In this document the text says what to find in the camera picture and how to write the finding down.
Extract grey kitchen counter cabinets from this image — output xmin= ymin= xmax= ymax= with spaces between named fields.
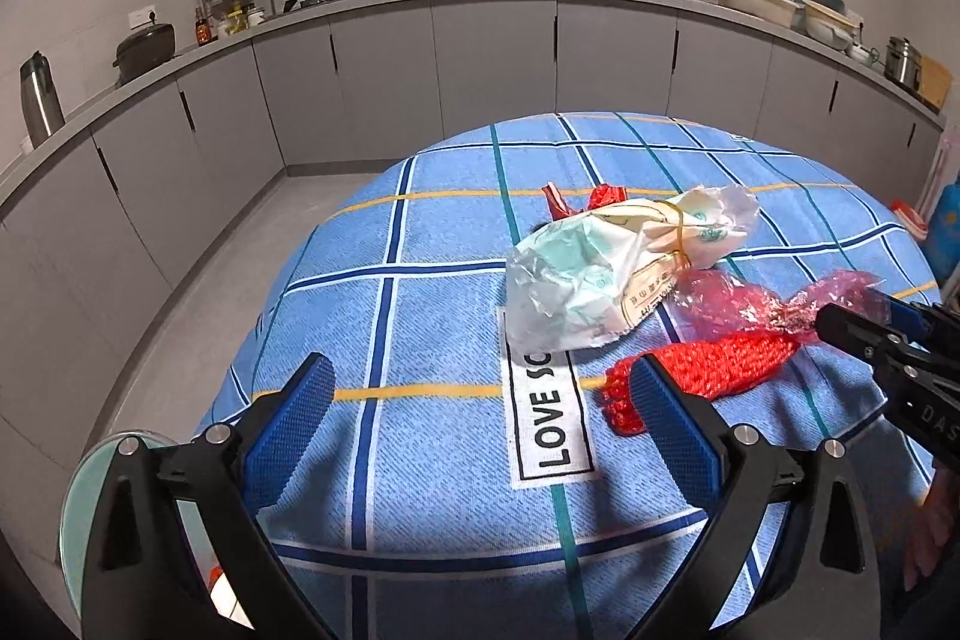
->
xmin=0 ymin=0 xmax=947 ymax=483

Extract blue plaid tablecloth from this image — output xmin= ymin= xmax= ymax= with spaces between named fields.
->
xmin=191 ymin=111 xmax=946 ymax=640

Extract steel thermos jug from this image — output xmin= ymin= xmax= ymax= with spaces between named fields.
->
xmin=19 ymin=51 xmax=66 ymax=150

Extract blue gas cylinder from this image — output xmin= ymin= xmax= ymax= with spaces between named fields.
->
xmin=922 ymin=175 xmax=960 ymax=289

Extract person's right hand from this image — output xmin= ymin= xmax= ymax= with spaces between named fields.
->
xmin=904 ymin=479 xmax=960 ymax=592

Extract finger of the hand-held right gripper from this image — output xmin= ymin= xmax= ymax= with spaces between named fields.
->
xmin=874 ymin=291 xmax=940 ymax=332
xmin=814 ymin=302 xmax=913 ymax=366

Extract red mesh bag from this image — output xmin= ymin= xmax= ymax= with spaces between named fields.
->
xmin=600 ymin=331 xmax=803 ymax=437

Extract wooden cutting board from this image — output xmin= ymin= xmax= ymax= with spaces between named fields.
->
xmin=919 ymin=56 xmax=955 ymax=112

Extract cream plastic basin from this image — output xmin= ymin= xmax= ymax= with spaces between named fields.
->
xmin=712 ymin=0 xmax=800 ymax=28

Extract pale green round bin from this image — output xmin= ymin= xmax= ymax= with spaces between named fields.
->
xmin=58 ymin=430 xmax=260 ymax=640

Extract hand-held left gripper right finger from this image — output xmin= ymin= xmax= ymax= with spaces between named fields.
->
xmin=630 ymin=356 xmax=883 ymax=640

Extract pink plastic bag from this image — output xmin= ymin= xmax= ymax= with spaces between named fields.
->
xmin=675 ymin=269 xmax=890 ymax=345

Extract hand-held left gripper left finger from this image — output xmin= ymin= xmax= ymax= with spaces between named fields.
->
xmin=81 ymin=351 xmax=336 ymax=640

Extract white printed plastic bag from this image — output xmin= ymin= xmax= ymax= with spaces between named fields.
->
xmin=506 ymin=184 xmax=760 ymax=352

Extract steel pot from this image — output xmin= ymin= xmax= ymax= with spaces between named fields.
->
xmin=885 ymin=36 xmax=923 ymax=94

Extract red lidded jar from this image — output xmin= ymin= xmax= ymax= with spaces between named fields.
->
xmin=889 ymin=199 xmax=931 ymax=236

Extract white basin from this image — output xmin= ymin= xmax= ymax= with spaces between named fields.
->
xmin=801 ymin=0 xmax=862 ymax=49

